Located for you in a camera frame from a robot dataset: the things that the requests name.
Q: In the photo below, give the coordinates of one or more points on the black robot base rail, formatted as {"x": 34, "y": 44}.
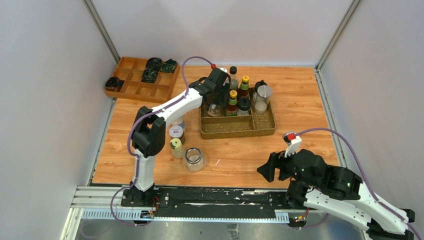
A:
{"x": 211, "y": 204}

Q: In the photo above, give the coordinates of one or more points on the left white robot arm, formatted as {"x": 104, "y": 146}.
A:
{"x": 148, "y": 134}

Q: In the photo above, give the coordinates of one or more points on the yellow cap chili sauce bottle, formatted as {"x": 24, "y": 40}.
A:
{"x": 243, "y": 90}

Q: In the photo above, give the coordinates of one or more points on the small black cap bottle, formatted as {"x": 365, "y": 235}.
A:
{"x": 215, "y": 110}

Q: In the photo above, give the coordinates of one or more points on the tall black cap oil bottle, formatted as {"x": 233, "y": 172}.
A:
{"x": 234, "y": 83}

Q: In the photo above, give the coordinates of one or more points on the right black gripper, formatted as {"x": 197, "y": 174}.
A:
{"x": 276, "y": 160}

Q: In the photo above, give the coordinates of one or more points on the pale green cap shaker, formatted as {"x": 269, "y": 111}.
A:
{"x": 177, "y": 149}

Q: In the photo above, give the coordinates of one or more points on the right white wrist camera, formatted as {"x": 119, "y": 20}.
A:
{"x": 293, "y": 142}

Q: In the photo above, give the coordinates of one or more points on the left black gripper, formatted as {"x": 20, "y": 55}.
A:
{"x": 222, "y": 99}

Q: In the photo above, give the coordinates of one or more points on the open glass jar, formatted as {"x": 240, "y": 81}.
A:
{"x": 194, "y": 159}

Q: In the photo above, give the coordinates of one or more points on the steel lid glass jar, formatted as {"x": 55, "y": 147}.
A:
{"x": 264, "y": 93}

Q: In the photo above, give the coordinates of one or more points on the yellow cap green bottle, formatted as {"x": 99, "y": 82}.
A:
{"x": 232, "y": 104}

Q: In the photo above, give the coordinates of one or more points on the wooden compartment organizer box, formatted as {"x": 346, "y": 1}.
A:
{"x": 132, "y": 81}

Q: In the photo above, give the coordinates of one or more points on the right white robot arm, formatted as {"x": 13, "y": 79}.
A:
{"x": 337, "y": 191}

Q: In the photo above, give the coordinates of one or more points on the silver lid salt jar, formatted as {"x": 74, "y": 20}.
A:
{"x": 180, "y": 122}

